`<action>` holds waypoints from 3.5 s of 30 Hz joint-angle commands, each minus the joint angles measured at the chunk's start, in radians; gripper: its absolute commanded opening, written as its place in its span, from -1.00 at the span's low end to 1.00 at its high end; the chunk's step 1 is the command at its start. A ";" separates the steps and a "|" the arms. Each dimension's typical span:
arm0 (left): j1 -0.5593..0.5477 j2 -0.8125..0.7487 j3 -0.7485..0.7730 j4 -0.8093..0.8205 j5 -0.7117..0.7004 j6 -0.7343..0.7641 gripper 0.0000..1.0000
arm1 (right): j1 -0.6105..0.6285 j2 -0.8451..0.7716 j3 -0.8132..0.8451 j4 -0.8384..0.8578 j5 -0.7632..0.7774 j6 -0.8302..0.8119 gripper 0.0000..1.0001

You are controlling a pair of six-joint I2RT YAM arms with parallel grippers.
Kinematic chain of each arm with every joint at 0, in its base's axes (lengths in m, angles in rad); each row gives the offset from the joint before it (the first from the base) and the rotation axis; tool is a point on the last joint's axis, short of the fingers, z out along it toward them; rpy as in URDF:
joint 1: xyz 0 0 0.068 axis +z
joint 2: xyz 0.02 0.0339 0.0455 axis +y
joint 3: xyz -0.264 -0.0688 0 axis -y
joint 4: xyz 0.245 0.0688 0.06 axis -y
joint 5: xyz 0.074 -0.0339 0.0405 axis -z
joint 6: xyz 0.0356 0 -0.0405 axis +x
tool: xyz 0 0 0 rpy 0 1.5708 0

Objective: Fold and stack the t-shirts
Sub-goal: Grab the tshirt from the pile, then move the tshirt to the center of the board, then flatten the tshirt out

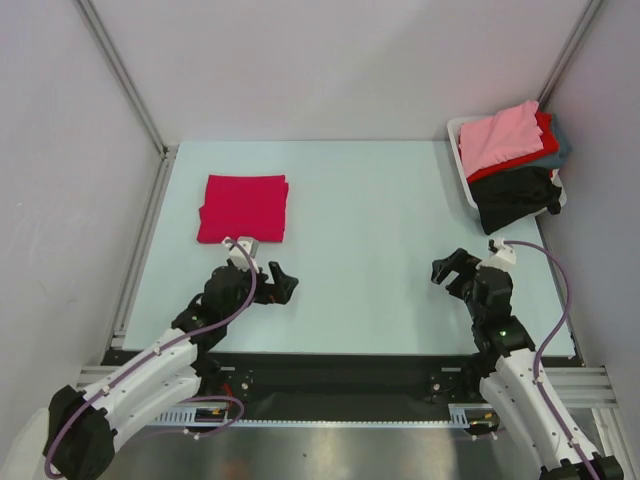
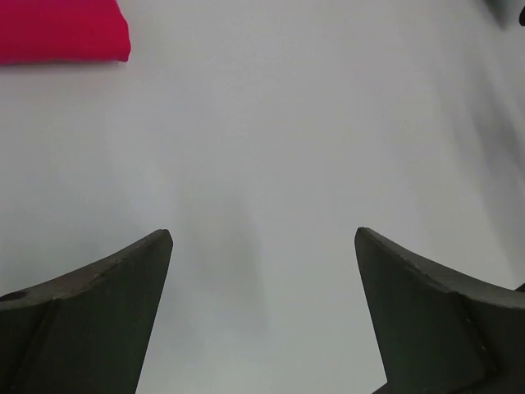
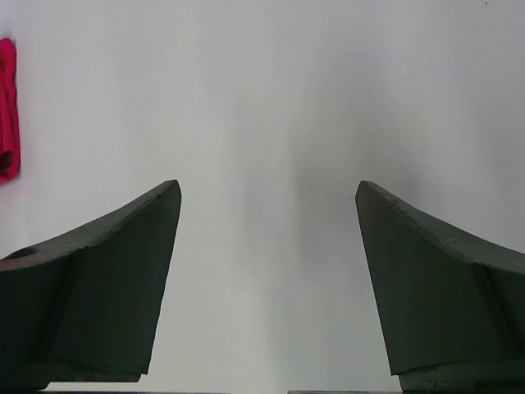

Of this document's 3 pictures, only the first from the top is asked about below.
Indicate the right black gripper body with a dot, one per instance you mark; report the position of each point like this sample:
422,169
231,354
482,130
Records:
461,275

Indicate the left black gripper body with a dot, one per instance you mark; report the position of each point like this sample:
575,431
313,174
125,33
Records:
246,289

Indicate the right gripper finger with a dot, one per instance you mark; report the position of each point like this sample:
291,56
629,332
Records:
462,286
459,261

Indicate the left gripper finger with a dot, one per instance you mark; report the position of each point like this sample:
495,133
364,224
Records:
283,285
266,294

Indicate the black t-shirt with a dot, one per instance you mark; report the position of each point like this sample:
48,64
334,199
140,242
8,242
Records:
505,197

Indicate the magenta t-shirt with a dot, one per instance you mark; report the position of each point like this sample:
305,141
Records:
237,206

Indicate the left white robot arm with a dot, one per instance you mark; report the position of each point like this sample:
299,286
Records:
88,426

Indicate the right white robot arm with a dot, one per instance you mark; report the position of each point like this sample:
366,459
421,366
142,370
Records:
511,376

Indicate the pink t-shirt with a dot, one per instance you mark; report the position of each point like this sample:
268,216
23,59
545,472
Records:
509,134

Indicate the red t-shirt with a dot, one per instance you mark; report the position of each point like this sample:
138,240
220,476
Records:
549,146

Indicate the grey-blue t-shirt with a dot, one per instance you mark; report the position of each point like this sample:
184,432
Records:
559,158

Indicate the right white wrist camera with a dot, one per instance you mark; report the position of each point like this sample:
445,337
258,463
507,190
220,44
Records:
503,255

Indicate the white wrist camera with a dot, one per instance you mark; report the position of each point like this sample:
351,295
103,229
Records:
242,252
503,255

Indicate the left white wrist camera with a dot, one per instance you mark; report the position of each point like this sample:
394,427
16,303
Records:
242,252

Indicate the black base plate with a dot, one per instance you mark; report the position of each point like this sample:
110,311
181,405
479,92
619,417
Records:
337,388

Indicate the right aluminium frame post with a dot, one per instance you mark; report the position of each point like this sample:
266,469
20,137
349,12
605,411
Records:
574,42

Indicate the aluminium frame post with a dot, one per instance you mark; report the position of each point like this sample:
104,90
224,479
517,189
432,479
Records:
116,65
574,42

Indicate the left aluminium frame post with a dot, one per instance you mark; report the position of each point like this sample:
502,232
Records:
116,65

